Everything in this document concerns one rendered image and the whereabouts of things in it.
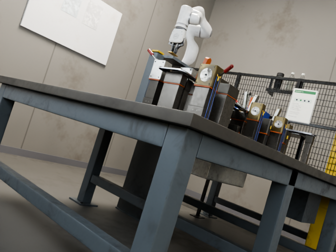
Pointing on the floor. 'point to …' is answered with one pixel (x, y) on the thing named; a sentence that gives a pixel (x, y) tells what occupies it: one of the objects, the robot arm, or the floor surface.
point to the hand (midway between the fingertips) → (173, 50)
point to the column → (139, 176)
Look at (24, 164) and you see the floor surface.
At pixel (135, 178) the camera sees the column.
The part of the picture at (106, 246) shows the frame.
